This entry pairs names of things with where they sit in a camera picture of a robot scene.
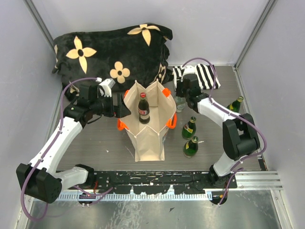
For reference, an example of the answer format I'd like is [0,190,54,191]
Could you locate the green bottle front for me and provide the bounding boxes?
[183,136,198,158]

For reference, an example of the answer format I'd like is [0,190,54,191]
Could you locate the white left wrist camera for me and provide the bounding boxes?
[96,77,115,97]

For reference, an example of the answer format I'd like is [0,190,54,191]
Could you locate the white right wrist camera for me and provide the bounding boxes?
[181,65,198,82]

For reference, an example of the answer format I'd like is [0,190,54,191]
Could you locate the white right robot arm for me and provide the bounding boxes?
[173,73,260,188]

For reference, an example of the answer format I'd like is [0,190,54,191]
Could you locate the aluminium frame rail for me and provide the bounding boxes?
[80,171,282,193]

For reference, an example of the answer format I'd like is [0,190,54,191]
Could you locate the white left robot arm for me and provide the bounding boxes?
[16,79,131,204]

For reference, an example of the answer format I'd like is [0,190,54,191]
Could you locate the black blanket beige flowers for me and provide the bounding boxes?
[52,23,173,101]

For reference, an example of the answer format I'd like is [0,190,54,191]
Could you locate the white slotted cable duct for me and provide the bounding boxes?
[57,191,213,202]

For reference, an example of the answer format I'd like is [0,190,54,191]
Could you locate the clear glass bottle green cap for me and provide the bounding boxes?
[174,96,186,113]

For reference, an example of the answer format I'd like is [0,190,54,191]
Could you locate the cola bottle red cap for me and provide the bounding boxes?
[138,92,150,124]

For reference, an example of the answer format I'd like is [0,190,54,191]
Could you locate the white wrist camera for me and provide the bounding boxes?
[181,65,198,82]
[96,77,115,97]

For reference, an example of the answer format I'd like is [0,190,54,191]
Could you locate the black white striped cloth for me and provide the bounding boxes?
[173,64,221,91]

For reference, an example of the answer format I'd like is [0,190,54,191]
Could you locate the beige canvas bag orange handles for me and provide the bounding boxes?
[117,81,177,162]

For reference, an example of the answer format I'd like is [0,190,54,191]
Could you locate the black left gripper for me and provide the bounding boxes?
[91,92,131,118]

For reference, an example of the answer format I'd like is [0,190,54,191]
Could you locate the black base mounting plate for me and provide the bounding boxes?
[83,170,229,195]

